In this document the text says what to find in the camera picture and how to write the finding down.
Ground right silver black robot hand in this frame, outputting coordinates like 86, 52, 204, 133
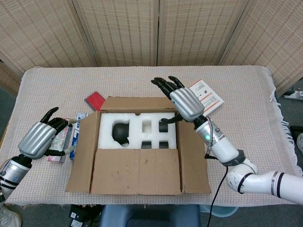
151, 76, 205, 125

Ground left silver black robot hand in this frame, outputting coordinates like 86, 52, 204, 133
18, 106, 78, 159

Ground large red cardboard box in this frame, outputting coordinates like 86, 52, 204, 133
65, 96, 212, 196

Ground white orange product box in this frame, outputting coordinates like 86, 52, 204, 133
189, 79, 224, 118

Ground blue white toothpaste box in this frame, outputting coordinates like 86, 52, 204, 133
69, 113, 89, 161

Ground pink floral carton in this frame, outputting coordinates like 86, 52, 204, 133
48, 117, 74, 164

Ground beige woven tablecloth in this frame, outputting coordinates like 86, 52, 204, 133
4, 66, 296, 206

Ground white foam insert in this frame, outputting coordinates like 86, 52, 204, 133
98, 112, 178, 150

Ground red flat ink pad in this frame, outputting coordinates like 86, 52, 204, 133
84, 91, 106, 111

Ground black teapot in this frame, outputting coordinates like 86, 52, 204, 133
111, 122, 130, 146

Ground grey white shoe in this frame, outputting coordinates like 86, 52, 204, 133
0, 204, 23, 227

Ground black floor device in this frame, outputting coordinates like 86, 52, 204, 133
68, 204, 105, 227

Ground bamboo folding screen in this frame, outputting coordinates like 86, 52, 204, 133
0, 0, 303, 95

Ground black floor object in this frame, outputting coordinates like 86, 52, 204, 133
289, 125, 303, 137

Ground light blue bucket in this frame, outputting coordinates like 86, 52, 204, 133
200, 204, 239, 218

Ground blue chair seat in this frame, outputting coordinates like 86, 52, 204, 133
99, 203, 201, 227

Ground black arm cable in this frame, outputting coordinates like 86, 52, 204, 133
204, 153, 229, 227

